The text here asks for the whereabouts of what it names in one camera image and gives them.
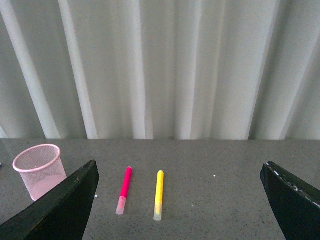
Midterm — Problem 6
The yellow highlighter pen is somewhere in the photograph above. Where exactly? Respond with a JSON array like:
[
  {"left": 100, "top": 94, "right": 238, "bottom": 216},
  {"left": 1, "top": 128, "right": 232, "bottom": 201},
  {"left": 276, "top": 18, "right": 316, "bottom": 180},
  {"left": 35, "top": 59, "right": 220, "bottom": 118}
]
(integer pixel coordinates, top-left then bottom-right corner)
[{"left": 153, "top": 170, "right": 165, "bottom": 221}]

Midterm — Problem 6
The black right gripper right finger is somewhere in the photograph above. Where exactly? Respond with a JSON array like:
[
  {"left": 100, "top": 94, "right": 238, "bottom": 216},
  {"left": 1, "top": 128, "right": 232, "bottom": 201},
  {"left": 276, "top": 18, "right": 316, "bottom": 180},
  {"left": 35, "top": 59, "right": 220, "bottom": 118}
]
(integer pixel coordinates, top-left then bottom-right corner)
[{"left": 260, "top": 161, "right": 320, "bottom": 240}]

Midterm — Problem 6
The pink mesh pen cup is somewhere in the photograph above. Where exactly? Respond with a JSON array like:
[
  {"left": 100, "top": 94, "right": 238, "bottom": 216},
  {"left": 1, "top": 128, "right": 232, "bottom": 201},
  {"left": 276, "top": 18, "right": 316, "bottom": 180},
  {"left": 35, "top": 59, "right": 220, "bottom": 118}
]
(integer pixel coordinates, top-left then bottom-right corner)
[{"left": 12, "top": 144, "right": 67, "bottom": 201}]

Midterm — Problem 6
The pink highlighter pen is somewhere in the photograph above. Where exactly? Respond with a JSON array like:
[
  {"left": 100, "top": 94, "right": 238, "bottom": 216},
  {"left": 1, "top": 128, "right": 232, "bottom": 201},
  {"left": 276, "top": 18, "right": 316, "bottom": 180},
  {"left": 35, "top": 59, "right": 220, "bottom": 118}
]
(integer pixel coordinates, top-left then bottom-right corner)
[{"left": 115, "top": 166, "right": 133, "bottom": 216}]

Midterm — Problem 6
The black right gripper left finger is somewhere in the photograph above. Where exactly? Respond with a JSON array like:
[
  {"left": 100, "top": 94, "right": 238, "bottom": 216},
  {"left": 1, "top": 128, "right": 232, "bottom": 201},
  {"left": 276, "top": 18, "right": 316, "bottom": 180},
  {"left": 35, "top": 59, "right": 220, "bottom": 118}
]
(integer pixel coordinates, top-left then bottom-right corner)
[{"left": 0, "top": 160, "right": 100, "bottom": 240}]

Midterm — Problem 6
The white pleated curtain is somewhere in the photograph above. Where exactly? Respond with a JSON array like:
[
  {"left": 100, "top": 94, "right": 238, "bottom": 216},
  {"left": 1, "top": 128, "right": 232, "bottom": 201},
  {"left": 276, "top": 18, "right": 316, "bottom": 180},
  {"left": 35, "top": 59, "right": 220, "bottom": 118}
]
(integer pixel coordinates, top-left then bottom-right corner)
[{"left": 0, "top": 0, "right": 320, "bottom": 140}]

